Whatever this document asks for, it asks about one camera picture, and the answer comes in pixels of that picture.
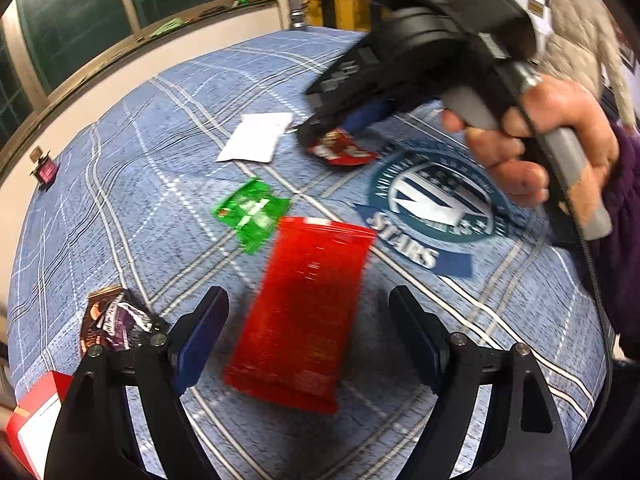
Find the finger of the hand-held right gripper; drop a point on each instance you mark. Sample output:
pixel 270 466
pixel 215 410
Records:
pixel 370 115
pixel 317 131

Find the green snack packet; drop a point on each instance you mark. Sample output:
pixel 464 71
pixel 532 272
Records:
pixel 252 212

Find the beige quilted coat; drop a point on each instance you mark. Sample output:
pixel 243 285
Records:
pixel 575 45

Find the person's right forearm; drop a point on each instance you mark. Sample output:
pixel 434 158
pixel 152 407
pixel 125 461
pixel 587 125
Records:
pixel 622 220

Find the barred metal-framed window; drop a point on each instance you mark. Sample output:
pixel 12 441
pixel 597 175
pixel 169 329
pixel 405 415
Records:
pixel 75 15

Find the small red snack packet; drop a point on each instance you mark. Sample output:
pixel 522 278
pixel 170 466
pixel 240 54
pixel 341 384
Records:
pixel 345 152

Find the long plain red snack packet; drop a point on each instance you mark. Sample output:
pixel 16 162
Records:
pixel 300 310

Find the plain white snack packet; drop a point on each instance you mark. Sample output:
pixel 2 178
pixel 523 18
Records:
pixel 255 137

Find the small red device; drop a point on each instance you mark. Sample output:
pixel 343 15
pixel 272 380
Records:
pixel 46 172

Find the green cloth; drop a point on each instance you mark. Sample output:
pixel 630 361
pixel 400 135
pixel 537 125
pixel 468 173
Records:
pixel 167 26

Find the person's right hand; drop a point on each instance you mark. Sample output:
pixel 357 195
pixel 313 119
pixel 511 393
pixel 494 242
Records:
pixel 515 175

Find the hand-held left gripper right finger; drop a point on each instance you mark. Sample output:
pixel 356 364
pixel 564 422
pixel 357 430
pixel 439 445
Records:
pixel 422 345

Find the brown purple snack packet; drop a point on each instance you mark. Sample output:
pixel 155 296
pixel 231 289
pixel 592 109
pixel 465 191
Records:
pixel 117 322

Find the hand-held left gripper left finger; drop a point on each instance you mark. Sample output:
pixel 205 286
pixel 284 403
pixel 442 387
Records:
pixel 200 345

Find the red shallow box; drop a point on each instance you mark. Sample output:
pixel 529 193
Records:
pixel 30 425

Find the blue plaid printed cloth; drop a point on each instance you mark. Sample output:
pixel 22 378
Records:
pixel 150 185

